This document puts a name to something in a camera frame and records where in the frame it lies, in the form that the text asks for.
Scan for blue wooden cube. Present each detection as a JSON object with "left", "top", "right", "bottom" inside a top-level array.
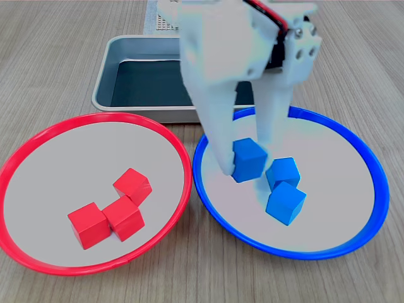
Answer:
[
  {"left": 264, "top": 181, "right": 307, "bottom": 227},
  {"left": 265, "top": 157, "right": 301, "bottom": 190},
  {"left": 230, "top": 137, "right": 269, "bottom": 184}
]

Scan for black tray mat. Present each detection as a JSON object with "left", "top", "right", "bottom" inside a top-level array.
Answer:
[{"left": 110, "top": 59, "right": 255, "bottom": 107}]

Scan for red black servo cable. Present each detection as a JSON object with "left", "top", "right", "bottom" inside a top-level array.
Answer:
[{"left": 243, "top": 0, "right": 290, "bottom": 36}]

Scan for red-rimmed white plate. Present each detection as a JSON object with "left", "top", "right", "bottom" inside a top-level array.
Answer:
[{"left": 0, "top": 112, "right": 193, "bottom": 278}]

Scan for red wooden cube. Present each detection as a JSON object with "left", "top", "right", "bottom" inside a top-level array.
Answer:
[
  {"left": 112, "top": 167, "right": 153, "bottom": 206},
  {"left": 67, "top": 201, "right": 110, "bottom": 251},
  {"left": 101, "top": 194, "right": 146, "bottom": 242}
]

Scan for pale perforated base plate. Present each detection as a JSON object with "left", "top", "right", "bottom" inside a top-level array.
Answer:
[{"left": 157, "top": 12, "right": 180, "bottom": 32}]

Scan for blue-rimmed white plate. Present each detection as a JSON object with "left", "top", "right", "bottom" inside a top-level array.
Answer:
[{"left": 193, "top": 105, "right": 391, "bottom": 261}]

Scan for steel tray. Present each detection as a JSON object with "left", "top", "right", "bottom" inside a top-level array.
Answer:
[{"left": 91, "top": 34, "right": 257, "bottom": 124}]

